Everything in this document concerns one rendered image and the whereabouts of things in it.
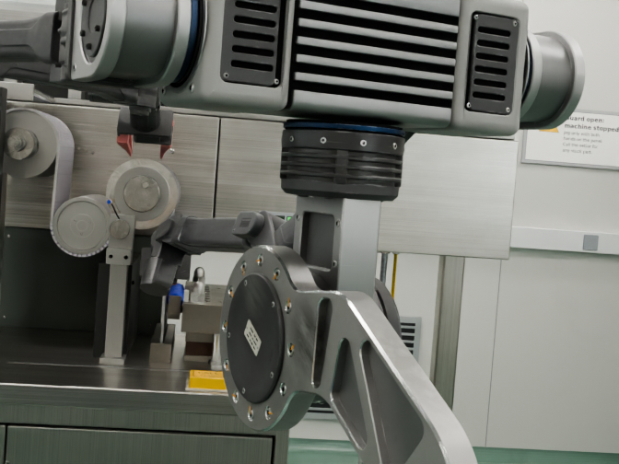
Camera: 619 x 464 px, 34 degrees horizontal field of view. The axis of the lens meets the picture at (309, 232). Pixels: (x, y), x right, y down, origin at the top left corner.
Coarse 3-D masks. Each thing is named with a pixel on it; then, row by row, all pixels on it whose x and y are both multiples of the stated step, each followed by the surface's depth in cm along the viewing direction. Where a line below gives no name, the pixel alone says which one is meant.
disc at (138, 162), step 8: (136, 160) 212; (144, 160) 212; (152, 160) 212; (120, 168) 212; (128, 168) 212; (160, 168) 213; (112, 176) 212; (120, 176) 212; (136, 176) 212; (168, 176) 213; (112, 184) 212; (168, 184) 213; (176, 184) 213; (112, 192) 212; (176, 192) 213; (112, 200) 212; (176, 200) 213; (112, 208) 212; (168, 208) 213; (160, 216) 213; (168, 216) 213; (136, 224) 213; (144, 224) 213; (152, 224) 213
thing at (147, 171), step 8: (136, 168) 212; (144, 168) 212; (152, 168) 212; (128, 176) 212; (152, 176) 212; (160, 176) 213; (120, 184) 212; (160, 184) 213; (120, 192) 212; (160, 192) 213; (168, 192) 213; (120, 200) 212; (160, 200) 213; (168, 200) 213; (120, 208) 212; (128, 208) 212; (160, 208) 213; (136, 216) 213; (144, 216) 213; (152, 216) 213
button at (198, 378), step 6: (192, 372) 194; (198, 372) 194; (204, 372) 195; (210, 372) 195; (216, 372) 195; (222, 372) 196; (192, 378) 190; (198, 378) 190; (204, 378) 190; (210, 378) 190; (216, 378) 190; (222, 378) 190; (192, 384) 190; (198, 384) 190; (204, 384) 190; (210, 384) 190; (216, 384) 190; (222, 384) 190
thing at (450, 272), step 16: (448, 256) 270; (448, 272) 271; (448, 288) 271; (448, 304) 271; (448, 320) 271; (448, 336) 272; (432, 352) 276; (448, 352) 272; (432, 368) 274; (448, 368) 272; (448, 384) 272; (448, 400) 273
